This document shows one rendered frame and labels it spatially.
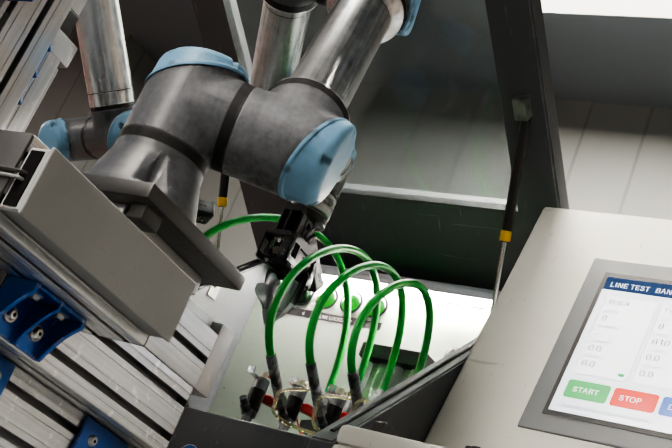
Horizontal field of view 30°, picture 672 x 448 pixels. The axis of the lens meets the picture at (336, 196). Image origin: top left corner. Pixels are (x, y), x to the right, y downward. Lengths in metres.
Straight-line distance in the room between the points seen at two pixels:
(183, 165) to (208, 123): 0.06
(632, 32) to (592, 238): 1.73
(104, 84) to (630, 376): 0.95
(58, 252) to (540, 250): 1.15
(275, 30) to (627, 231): 0.68
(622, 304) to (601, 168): 2.02
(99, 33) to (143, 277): 0.88
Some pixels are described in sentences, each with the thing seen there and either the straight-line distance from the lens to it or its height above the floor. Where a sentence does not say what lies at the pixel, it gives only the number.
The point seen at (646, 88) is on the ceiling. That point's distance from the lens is 4.04.
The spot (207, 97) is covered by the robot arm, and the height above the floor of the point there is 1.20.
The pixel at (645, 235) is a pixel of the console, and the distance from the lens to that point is 2.14.
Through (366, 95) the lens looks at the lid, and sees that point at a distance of 2.37.
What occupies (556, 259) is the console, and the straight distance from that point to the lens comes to 2.14.
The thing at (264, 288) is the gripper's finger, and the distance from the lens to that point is 2.17.
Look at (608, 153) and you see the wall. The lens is 4.06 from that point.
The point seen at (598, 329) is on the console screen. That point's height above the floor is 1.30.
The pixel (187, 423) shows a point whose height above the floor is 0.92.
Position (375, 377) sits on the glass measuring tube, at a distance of 2.38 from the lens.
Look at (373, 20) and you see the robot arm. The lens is 1.74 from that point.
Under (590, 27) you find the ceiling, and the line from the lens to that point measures 3.85.
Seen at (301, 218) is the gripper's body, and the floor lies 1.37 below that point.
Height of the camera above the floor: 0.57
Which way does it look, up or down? 23 degrees up
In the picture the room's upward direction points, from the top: 23 degrees clockwise
